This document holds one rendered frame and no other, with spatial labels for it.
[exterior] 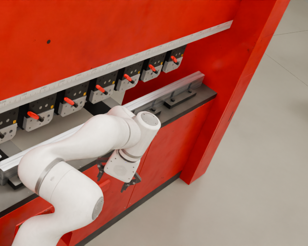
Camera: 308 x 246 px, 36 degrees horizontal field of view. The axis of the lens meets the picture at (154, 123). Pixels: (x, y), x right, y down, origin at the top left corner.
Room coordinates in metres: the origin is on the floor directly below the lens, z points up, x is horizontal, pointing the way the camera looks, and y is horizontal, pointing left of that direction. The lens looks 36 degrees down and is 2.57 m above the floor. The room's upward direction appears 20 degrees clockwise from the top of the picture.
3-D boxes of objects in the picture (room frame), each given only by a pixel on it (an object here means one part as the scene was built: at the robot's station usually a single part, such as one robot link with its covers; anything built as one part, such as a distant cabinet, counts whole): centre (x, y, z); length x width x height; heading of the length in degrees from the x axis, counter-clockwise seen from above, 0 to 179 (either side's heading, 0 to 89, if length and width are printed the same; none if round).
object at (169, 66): (2.48, 0.05, 1.26); 0.15 x 0.09 x 0.17; 152
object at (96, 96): (1.95, 0.32, 1.26); 0.15 x 0.09 x 0.17; 152
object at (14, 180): (1.60, 0.45, 0.89); 0.30 x 0.05 x 0.03; 152
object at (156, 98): (2.21, 0.19, 0.92); 1.68 x 0.06 x 0.10; 152
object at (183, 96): (2.66, -0.11, 0.89); 0.30 x 0.05 x 0.03; 152
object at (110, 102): (2.46, 0.49, 0.81); 0.64 x 0.08 x 0.14; 62
